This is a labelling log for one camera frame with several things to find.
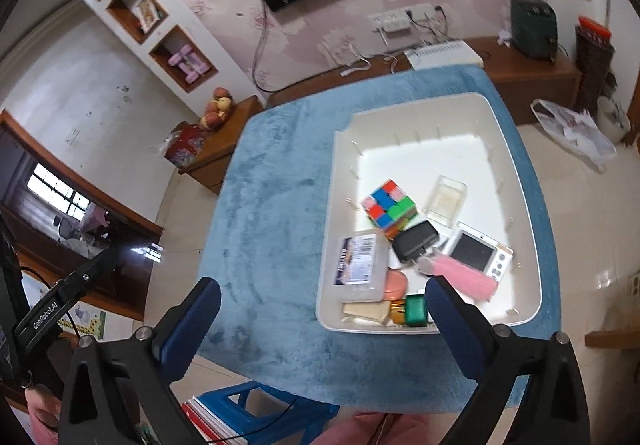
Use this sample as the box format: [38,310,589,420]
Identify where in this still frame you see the small wooden side cabinet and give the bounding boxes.
[177,96,266,196]

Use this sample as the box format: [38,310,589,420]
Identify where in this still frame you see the white compact camera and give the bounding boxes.
[442,221,515,282]

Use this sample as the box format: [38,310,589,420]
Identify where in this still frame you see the clear plastic box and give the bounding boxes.
[422,176,468,226]

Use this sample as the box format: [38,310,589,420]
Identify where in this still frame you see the long wooden television cabinet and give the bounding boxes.
[265,37,583,126]

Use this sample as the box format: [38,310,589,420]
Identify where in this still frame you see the black charger plug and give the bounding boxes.
[391,220,441,265]

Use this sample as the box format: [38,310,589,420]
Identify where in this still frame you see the white plastic bag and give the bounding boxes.
[530,99,618,163]

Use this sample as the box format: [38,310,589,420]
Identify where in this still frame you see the red round lid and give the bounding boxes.
[577,16,613,40]

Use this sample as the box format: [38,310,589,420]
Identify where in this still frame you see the white router box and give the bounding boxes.
[406,41,485,72]

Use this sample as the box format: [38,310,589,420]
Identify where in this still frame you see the person's left forearm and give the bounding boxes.
[22,382,63,445]

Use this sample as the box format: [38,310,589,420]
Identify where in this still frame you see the beige wedge block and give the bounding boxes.
[342,300,393,327]

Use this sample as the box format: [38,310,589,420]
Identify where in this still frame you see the black television cable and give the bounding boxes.
[252,0,291,93]

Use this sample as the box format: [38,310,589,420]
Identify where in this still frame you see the blue plastic stool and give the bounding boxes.
[192,382,341,445]

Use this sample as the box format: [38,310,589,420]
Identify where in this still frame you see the white wall shelf unit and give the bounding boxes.
[55,0,251,123]

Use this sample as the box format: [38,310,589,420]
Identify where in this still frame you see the dark green air fryer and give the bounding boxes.
[510,0,558,60]

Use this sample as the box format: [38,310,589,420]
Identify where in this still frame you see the picture frame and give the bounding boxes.
[132,0,162,33]

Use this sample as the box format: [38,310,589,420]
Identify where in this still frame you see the bowl of fruit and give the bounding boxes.
[200,87,235,130]

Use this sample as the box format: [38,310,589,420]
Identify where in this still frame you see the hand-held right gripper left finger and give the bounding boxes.
[59,276,222,445]

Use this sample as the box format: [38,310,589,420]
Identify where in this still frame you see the white waste bin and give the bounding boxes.
[597,96,631,146]

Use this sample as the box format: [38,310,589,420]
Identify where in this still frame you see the clear box with blue label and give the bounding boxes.
[334,231,390,303]

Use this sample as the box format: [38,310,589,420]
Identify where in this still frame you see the pink dumbbells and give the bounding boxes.
[167,45,211,82]

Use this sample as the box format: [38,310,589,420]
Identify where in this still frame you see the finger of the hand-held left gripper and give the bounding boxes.
[65,249,124,299]

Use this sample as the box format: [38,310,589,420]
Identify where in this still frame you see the pink correction tape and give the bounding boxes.
[382,267,408,301]

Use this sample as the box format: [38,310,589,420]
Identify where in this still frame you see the pink clothing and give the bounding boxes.
[320,412,451,445]

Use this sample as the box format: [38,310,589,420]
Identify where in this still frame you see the red gift box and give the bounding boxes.
[160,121,207,168]

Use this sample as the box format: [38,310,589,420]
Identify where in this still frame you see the pink hair roller clip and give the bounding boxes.
[415,250,498,302]

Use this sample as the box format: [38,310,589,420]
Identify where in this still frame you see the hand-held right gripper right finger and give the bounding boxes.
[425,275,593,445]

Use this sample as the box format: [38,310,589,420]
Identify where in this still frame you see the green jar with gold lid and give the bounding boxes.
[390,294,430,326]

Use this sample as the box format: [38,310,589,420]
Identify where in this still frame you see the white plastic tray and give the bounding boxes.
[316,92,543,335]

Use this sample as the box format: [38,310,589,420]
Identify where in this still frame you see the dark wicker vase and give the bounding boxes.
[575,16,616,113]

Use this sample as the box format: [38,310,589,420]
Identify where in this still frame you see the colourful puzzle cube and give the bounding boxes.
[361,180,418,230]

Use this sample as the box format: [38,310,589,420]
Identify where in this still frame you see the blue fleece blanket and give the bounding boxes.
[197,65,563,413]

